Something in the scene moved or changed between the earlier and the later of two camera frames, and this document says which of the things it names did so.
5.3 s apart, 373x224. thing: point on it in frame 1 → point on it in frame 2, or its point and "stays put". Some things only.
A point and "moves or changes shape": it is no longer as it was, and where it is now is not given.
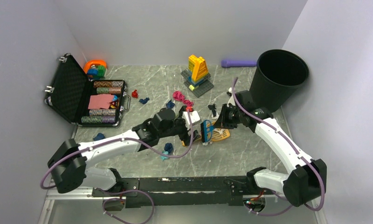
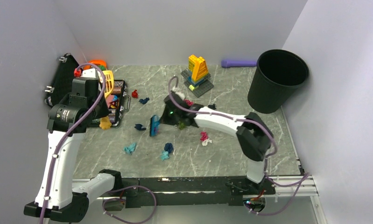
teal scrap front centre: x=163 y=157 stays put
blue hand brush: x=206 y=130 moves or changes shape
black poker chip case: x=86 y=102 stays put
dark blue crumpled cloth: x=144 y=101 stays put
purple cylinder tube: x=226 y=63 stays put
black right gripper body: x=231 y=116 → x=170 y=118
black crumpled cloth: x=212 y=107 stays put
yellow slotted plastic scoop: x=218 y=134 → x=109 y=82
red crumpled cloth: x=134 y=94 stays put
